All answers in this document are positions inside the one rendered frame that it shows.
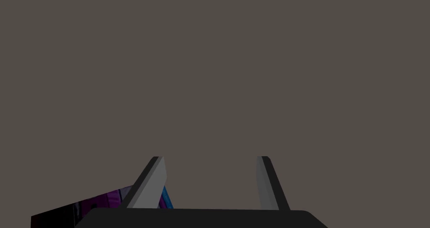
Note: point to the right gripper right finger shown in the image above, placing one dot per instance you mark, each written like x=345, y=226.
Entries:
x=270, y=187

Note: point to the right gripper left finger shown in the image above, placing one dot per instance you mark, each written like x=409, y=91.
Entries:
x=149, y=187

